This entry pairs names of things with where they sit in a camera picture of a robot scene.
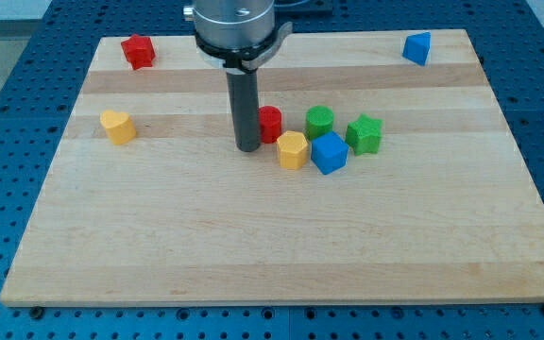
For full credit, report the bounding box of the black and grey tool clamp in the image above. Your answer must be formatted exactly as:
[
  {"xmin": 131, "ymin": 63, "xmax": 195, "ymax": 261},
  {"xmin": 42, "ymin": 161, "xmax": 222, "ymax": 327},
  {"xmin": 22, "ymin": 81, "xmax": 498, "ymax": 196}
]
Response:
[{"xmin": 195, "ymin": 22, "xmax": 293, "ymax": 74}]

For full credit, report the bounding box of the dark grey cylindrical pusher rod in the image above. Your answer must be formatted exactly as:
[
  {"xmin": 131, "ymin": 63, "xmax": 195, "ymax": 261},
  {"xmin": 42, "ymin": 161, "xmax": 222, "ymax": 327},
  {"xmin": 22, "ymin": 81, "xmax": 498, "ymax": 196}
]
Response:
[{"xmin": 226, "ymin": 72, "xmax": 262, "ymax": 152}]

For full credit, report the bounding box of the red cylinder block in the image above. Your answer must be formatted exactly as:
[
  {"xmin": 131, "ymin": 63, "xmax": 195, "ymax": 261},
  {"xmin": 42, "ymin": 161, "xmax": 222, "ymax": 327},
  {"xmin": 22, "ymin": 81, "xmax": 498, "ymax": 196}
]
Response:
[{"xmin": 259, "ymin": 106, "xmax": 282, "ymax": 144}]

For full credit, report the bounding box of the yellow hexagon block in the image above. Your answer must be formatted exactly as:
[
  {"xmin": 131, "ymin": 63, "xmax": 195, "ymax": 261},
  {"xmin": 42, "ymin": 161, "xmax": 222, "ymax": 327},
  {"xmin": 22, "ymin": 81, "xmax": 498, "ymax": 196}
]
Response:
[{"xmin": 277, "ymin": 130, "xmax": 309, "ymax": 170}]

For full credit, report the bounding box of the green cylinder block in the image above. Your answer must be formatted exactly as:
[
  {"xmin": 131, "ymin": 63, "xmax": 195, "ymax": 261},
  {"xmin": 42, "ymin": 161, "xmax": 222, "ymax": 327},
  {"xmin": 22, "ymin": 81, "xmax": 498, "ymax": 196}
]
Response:
[{"xmin": 305, "ymin": 106, "xmax": 334, "ymax": 140}]

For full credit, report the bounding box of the red star block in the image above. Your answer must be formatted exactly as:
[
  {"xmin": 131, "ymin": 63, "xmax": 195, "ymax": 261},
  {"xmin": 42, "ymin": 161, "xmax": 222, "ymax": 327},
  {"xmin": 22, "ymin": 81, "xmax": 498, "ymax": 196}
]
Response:
[{"xmin": 121, "ymin": 34, "xmax": 156, "ymax": 70}]

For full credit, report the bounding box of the blue cube block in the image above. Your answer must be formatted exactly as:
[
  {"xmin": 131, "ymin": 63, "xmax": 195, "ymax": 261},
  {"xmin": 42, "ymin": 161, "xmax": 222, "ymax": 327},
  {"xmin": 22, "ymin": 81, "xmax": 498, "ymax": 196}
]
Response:
[{"xmin": 311, "ymin": 131, "xmax": 349, "ymax": 175}]

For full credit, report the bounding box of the yellow heart block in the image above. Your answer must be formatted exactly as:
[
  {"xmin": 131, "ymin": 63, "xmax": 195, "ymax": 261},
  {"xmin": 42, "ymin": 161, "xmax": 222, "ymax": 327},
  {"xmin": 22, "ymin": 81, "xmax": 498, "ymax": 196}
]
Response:
[{"xmin": 100, "ymin": 110, "xmax": 137, "ymax": 145}]

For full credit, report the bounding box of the green star block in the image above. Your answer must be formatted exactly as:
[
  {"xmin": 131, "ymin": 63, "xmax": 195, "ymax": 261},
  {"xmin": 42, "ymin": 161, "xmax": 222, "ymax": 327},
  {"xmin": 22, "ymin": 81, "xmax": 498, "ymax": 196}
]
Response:
[{"xmin": 345, "ymin": 114, "xmax": 383, "ymax": 156}]

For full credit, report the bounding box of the blue triangle block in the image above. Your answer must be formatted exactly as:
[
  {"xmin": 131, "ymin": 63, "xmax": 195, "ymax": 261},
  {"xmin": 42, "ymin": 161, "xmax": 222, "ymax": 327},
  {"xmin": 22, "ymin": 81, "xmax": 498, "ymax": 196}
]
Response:
[{"xmin": 402, "ymin": 32, "xmax": 432, "ymax": 66}]

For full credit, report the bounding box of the wooden board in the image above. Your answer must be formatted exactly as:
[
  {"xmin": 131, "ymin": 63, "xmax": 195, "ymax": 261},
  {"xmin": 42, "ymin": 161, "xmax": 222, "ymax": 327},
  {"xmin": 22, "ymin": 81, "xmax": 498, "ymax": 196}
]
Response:
[{"xmin": 0, "ymin": 29, "xmax": 544, "ymax": 307}]

